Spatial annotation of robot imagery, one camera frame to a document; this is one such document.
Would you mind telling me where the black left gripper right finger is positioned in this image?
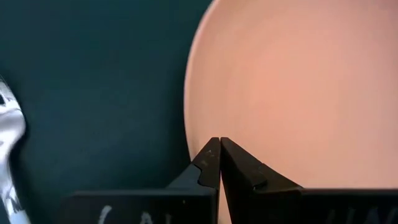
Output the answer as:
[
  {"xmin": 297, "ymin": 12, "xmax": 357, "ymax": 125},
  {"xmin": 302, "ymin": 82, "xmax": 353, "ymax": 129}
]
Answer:
[{"xmin": 220, "ymin": 136, "xmax": 304, "ymax": 224}]

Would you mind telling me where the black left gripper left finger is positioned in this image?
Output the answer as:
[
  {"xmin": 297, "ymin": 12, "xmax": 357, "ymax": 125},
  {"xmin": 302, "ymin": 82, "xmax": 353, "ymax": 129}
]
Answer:
[{"xmin": 165, "ymin": 136, "xmax": 221, "ymax": 191}]

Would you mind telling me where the orange round plate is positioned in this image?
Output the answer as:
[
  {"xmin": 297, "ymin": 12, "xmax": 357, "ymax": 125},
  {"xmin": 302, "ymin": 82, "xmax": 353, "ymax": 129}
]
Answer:
[{"xmin": 182, "ymin": 0, "xmax": 398, "ymax": 224}]

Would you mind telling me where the spoon with orange handle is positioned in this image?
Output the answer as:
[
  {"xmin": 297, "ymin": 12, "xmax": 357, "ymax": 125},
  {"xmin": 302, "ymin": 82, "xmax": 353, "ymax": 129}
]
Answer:
[{"xmin": 0, "ymin": 76, "xmax": 32, "ymax": 224}]

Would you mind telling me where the dark green plastic tray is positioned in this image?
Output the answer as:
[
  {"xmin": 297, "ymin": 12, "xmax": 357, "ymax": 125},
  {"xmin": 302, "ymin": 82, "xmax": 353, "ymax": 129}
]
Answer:
[{"xmin": 0, "ymin": 0, "xmax": 218, "ymax": 224}]

